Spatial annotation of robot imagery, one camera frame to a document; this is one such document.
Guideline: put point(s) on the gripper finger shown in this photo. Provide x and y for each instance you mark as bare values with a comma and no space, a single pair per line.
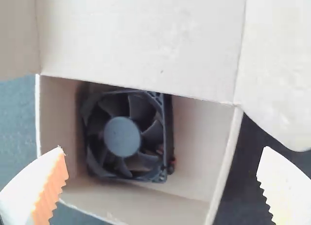
26,188
289,193

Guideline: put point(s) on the black square fan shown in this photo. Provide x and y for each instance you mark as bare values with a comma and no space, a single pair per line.
124,135

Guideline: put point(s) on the cardboard box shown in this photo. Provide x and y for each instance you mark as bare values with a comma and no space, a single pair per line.
145,40

